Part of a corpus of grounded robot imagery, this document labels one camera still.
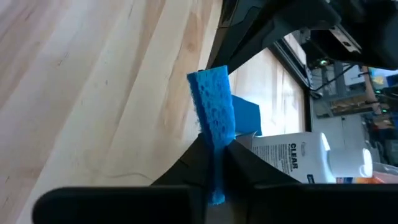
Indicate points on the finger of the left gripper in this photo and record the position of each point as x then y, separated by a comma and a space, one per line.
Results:
273, 31
239, 9

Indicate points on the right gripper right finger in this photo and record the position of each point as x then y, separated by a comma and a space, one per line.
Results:
311, 205

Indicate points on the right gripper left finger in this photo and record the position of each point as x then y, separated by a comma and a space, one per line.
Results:
124, 205

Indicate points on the white cleaner bottle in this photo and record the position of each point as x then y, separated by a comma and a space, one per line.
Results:
295, 155

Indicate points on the white-trigger orange spray bottle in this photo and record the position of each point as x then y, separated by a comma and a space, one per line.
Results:
357, 180

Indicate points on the small blue box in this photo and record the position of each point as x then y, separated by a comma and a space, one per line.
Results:
248, 115

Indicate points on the black aluminium frame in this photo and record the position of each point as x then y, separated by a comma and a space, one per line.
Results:
308, 109

